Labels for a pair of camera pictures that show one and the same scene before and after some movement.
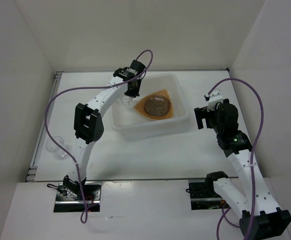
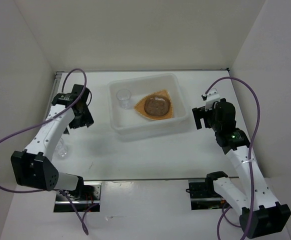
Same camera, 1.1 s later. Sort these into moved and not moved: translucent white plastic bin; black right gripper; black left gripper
Moved: black left gripper
Not moved: black right gripper; translucent white plastic bin
